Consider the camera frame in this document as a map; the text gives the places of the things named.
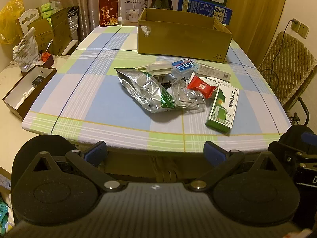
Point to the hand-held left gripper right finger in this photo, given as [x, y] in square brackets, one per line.
[213, 151]

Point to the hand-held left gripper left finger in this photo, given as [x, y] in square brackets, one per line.
[95, 152]

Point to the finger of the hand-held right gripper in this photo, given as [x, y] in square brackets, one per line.
[309, 136]

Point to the green white spray box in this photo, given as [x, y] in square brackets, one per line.
[221, 106]

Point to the clear plastic packaging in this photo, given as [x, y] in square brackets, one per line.
[187, 99]

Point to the red candy packet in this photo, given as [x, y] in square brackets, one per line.
[201, 86]

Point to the silver foil bag green label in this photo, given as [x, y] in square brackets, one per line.
[143, 91]

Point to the long white medicine box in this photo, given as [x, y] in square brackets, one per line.
[218, 72]

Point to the small blue label box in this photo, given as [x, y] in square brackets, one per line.
[182, 67]

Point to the plaid covered desktop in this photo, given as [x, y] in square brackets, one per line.
[99, 91]

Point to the quilted chair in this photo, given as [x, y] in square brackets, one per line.
[289, 62]

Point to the dark brown open box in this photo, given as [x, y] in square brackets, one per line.
[29, 91]

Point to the orange item in dark holder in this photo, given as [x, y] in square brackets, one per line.
[45, 56]

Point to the white plastic bag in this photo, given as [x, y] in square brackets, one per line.
[24, 49]

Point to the tall brown cardboard box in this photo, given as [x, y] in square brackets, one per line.
[54, 32]

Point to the tan curtain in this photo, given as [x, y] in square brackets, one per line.
[257, 12]

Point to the large blue carton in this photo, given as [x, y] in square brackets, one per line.
[223, 13]

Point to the red gold gift box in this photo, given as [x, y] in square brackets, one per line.
[108, 12]

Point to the white cutout cardboard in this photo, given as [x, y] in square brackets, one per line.
[28, 21]

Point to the white humidifier box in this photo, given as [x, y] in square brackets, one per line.
[133, 8]

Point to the green tissue packs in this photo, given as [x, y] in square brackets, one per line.
[50, 8]

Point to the yellow plastic bag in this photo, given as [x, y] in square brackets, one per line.
[10, 22]

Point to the wall socket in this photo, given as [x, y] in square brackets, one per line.
[301, 28]

